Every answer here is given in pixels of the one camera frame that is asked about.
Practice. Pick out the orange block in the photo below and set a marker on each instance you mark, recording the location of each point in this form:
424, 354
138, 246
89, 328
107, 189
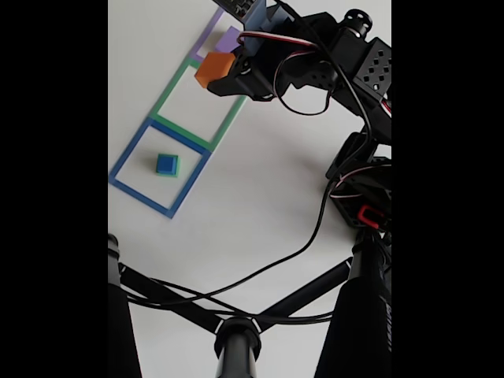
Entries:
212, 69

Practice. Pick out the green cube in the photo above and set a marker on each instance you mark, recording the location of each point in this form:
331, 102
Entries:
178, 170

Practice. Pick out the small blue cube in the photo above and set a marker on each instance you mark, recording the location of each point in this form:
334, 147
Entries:
165, 163

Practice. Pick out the purple flat block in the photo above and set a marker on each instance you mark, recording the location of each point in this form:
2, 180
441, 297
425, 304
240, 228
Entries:
227, 39

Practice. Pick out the red table clamp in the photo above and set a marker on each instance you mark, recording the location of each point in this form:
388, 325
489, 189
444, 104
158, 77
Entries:
362, 214

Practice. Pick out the purple square frame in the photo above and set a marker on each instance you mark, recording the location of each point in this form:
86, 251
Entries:
204, 35

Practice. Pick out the green square frame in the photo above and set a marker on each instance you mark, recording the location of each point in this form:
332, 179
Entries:
174, 88

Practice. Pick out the blue square frame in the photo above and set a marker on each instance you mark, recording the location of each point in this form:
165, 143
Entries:
141, 198

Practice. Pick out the black camera tripod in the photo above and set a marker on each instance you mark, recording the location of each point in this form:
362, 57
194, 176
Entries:
236, 346

